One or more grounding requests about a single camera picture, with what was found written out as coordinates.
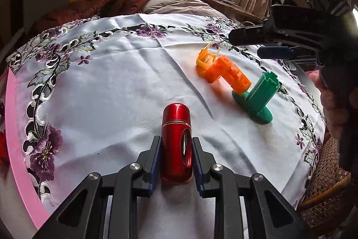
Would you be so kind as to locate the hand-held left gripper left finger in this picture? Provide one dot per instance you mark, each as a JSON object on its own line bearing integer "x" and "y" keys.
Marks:
{"x": 153, "y": 169}

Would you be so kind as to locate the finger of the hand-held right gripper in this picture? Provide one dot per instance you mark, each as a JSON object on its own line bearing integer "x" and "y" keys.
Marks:
{"x": 274, "y": 52}
{"x": 246, "y": 34}

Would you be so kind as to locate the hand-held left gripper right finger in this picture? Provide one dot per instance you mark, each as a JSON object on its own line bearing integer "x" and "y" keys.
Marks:
{"x": 197, "y": 169}

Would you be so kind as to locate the red metallic bottle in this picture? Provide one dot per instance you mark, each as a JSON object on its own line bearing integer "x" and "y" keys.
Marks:
{"x": 174, "y": 127}

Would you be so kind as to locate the orange plastic frame piece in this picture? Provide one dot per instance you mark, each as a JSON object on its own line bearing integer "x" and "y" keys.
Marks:
{"x": 202, "y": 64}

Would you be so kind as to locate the person's right hand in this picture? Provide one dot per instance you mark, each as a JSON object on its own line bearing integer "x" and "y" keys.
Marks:
{"x": 335, "y": 113}

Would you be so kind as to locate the wooden desk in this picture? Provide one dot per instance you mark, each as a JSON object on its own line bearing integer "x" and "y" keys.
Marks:
{"x": 226, "y": 5}

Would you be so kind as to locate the green plastic base piece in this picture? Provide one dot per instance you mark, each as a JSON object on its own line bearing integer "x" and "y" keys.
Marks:
{"x": 261, "y": 93}

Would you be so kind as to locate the pink fuzzy cloth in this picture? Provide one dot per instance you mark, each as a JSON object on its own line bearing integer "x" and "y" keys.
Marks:
{"x": 312, "y": 75}

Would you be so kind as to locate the white floral embroidered tablecloth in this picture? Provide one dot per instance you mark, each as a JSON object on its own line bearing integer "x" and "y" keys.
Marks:
{"x": 112, "y": 104}

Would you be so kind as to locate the pink pillow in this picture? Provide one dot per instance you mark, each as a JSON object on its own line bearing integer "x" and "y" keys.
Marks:
{"x": 173, "y": 1}

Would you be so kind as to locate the wicker chair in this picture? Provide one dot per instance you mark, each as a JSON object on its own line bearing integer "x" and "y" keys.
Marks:
{"x": 321, "y": 185}

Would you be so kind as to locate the red plastic building block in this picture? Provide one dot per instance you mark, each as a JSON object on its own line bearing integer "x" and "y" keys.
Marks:
{"x": 2, "y": 149}

